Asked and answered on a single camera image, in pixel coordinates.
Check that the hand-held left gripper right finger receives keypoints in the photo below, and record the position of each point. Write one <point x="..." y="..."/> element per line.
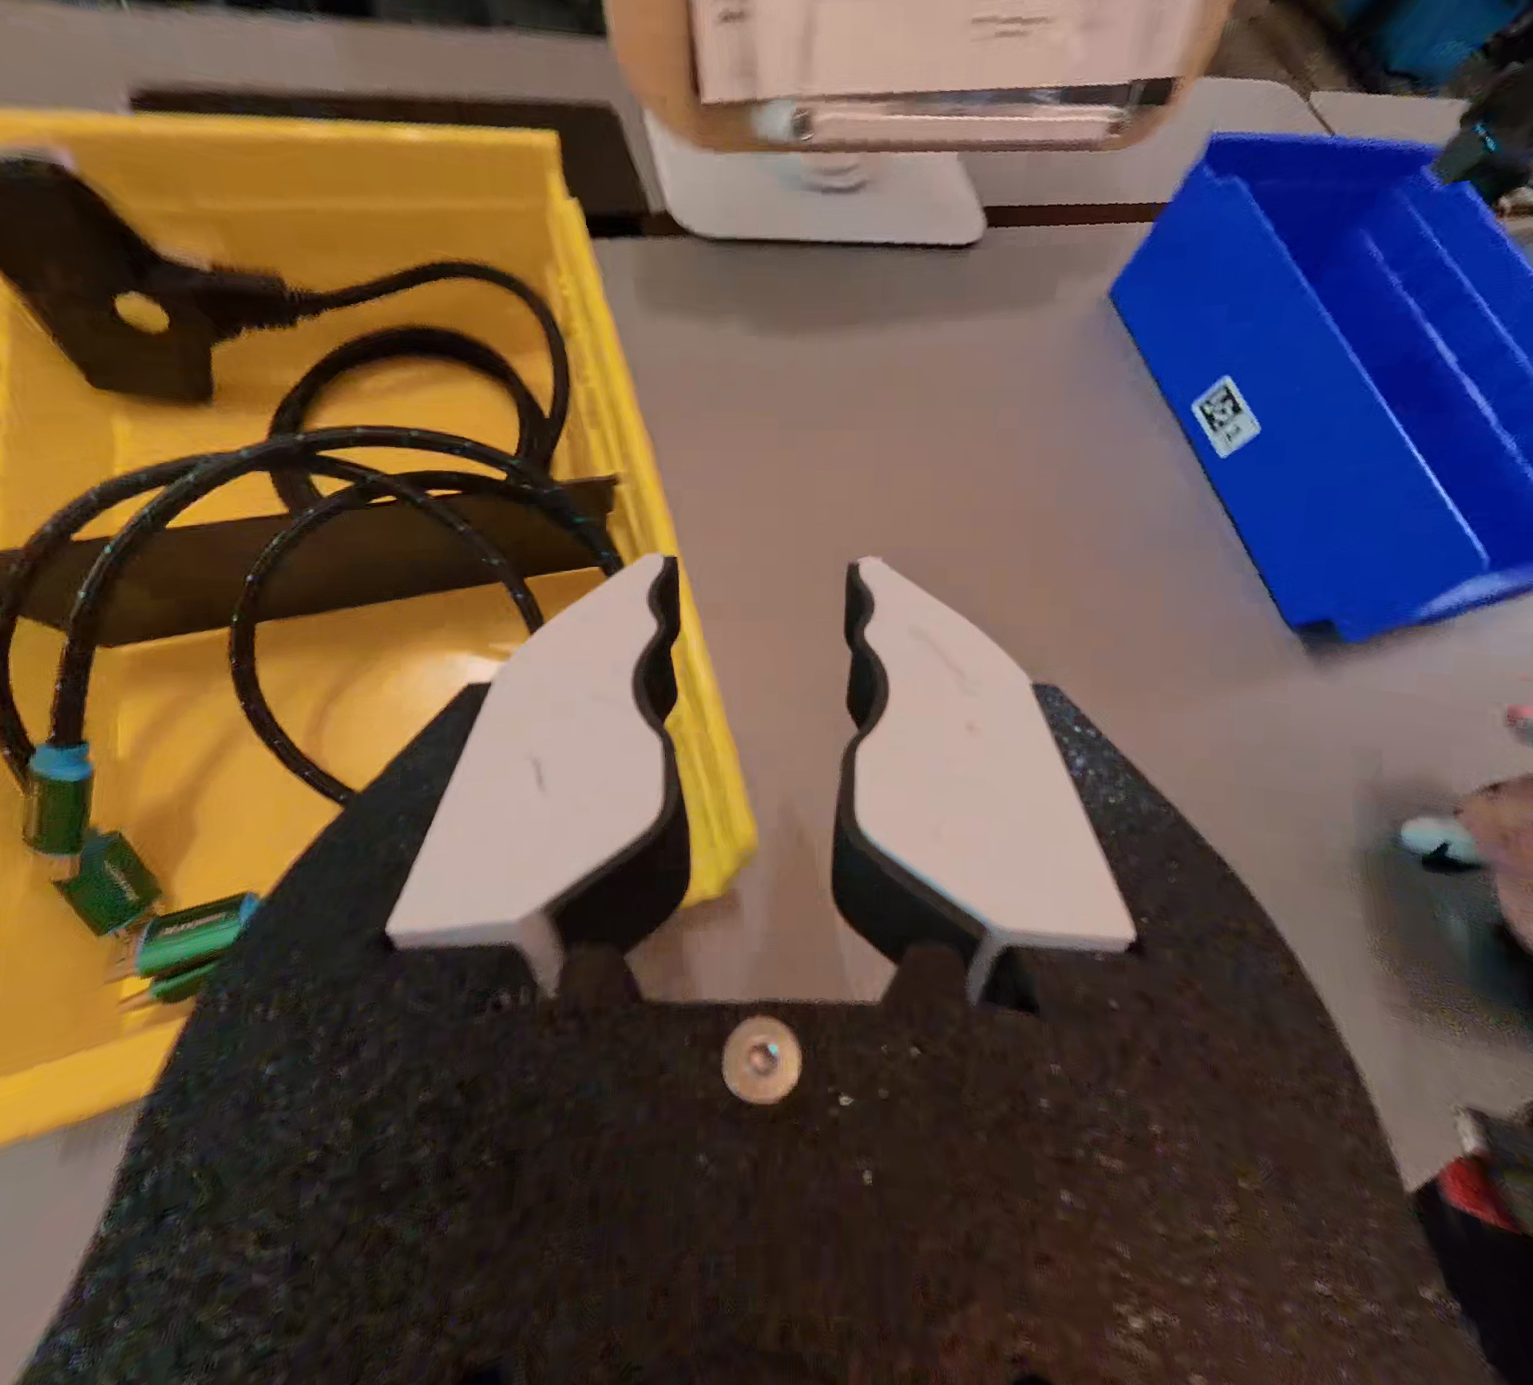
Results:
<point x="982" y="799"/>

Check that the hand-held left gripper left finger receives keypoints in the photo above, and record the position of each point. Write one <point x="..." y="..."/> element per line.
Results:
<point x="538" y="787"/>

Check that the yellow storage bin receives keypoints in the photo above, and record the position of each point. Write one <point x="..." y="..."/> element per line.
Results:
<point x="359" y="716"/>

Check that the grey desk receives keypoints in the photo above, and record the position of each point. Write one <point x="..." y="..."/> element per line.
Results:
<point x="958" y="392"/>

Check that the person's right hand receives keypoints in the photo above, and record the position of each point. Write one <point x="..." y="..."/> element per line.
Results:
<point x="1502" y="846"/>

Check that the black bin divider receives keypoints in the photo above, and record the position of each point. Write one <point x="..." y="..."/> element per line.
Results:
<point x="394" y="559"/>

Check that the red flat tag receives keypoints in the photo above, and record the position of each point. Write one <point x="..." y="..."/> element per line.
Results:
<point x="1472" y="1194"/>

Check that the blue storage bin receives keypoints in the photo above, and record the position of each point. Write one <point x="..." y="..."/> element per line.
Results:
<point x="1352" y="500"/>

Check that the person's black clothed body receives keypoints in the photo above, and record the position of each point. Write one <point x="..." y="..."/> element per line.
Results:
<point x="1485" y="1314"/>

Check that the white stand base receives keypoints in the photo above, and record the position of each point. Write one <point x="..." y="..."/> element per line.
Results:
<point x="838" y="200"/>

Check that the black adapter plate with hole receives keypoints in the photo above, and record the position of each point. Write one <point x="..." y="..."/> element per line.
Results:
<point x="72" y="259"/>

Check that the wooden clipboard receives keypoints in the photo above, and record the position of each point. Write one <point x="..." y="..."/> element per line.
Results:
<point x="640" y="33"/>

